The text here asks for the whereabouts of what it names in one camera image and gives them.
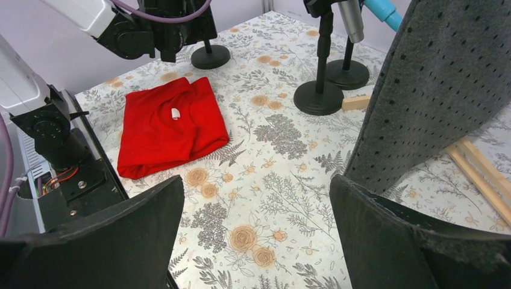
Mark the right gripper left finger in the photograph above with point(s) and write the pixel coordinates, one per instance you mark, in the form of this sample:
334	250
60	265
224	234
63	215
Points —
127	245

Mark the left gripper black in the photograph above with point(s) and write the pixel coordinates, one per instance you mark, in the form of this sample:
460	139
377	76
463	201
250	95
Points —
170	38

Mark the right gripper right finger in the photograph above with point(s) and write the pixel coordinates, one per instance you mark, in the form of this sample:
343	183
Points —
388	245

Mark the black mic stand moved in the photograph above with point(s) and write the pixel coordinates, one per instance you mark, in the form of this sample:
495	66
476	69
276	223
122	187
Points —
347	74

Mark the silver microphone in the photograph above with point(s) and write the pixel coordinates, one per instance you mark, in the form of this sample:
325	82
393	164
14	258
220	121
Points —
352	19

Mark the blue microphone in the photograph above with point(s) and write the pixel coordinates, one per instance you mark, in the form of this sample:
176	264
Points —
385	12

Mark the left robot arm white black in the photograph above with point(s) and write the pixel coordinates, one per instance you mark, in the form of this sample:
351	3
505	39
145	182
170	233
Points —
38	109

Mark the red folded cloth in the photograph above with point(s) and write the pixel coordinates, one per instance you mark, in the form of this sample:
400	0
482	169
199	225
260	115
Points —
168	126

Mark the dark grey hanging garment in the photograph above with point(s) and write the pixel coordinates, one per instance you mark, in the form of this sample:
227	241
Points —
446	74

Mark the wooden clothes rack frame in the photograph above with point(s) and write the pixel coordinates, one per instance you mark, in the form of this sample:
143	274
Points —
449	159

